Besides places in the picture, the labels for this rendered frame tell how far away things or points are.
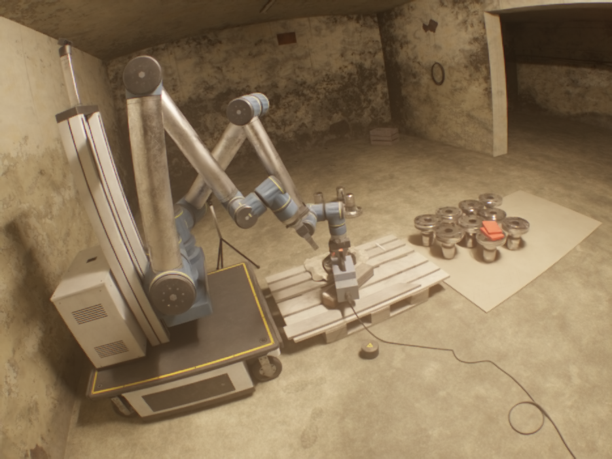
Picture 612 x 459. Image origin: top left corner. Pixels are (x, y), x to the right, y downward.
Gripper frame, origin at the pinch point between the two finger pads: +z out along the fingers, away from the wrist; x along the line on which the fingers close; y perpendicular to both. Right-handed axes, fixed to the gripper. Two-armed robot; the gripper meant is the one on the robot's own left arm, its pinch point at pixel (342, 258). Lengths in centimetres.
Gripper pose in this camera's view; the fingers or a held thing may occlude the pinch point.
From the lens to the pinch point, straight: 216.0
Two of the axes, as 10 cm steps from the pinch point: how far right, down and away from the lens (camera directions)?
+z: 1.7, 8.9, 4.3
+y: -0.3, -4.3, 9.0
